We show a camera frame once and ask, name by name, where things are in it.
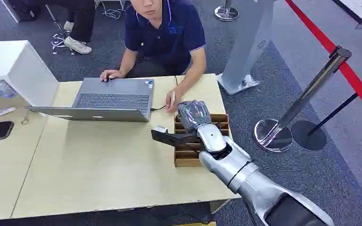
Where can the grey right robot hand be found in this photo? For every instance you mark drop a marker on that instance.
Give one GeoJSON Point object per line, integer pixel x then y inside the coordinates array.
{"type": "Point", "coordinates": [193, 113]}

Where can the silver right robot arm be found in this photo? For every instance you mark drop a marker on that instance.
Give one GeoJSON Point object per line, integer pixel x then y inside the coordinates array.
{"type": "Point", "coordinates": [256, 184]}

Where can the person's left hand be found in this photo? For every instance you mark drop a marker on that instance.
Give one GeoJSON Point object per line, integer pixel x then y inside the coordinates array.
{"type": "Point", "coordinates": [177, 99]}

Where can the person's hand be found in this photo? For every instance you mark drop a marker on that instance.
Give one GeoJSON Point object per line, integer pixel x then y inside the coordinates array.
{"type": "Point", "coordinates": [110, 75]}
{"type": "Point", "coordinates": [177, 99]}

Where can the wooden card box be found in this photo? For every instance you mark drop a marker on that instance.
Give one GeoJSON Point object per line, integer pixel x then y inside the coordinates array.
{"type": "Point", "coordinates": [185, 157]}

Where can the grey laptop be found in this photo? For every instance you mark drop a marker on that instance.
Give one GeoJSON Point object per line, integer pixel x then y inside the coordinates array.
{"type": "Point", "coordinates": [115, 98]}

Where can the person seated at desk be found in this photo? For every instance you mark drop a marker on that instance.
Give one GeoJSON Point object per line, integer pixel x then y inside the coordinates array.
{"type": "Point", "coordinates": [165, 34]}

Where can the person's right hand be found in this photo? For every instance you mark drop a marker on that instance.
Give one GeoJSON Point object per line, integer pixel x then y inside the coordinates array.
{"type": "Point", "coordinates": [110, 75]}

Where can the grey metal stand column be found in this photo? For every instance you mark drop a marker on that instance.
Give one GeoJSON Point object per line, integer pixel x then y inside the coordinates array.
{"type": "Point", "coordinates": [249, 40]}

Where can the chrome stanchion base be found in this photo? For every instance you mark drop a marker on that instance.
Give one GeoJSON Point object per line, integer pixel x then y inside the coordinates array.
{"type": "Point", "coordinates": [226, 13]}

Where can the yellow object under desk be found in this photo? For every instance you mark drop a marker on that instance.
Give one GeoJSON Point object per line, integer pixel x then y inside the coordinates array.
{"type": "Point", "coordinates": [196, 224]}

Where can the person on chair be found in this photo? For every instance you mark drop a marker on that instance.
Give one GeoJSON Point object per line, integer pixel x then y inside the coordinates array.
{"type": "Point", "coordinates": [81, 21]}

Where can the chrome chair base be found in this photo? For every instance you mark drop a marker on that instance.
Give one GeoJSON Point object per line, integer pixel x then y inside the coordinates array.
{"type": "Point", "coordinates": [59, 39]}

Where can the red barrier belt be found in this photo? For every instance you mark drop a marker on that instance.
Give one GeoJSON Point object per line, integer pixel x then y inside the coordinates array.
{"type": "Point", "coordinates": [346, 71]}

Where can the white cabinet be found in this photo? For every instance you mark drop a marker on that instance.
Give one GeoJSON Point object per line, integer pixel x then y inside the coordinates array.
{"type": "Point", "coordinates": [18, 68]}

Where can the white counter with dark edge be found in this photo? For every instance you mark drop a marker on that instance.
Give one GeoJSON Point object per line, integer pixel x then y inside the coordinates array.
{"type": "Point", "coordinates": [360, 9]}

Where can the chrome stanchion post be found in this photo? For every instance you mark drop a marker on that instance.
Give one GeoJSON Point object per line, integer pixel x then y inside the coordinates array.
{"type": "Point", "coordinates": [306, 96]}

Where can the black stanchion post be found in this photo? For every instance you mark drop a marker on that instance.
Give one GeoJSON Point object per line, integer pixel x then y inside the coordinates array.
{"type": "Point", "coordinates": [309, 135]}

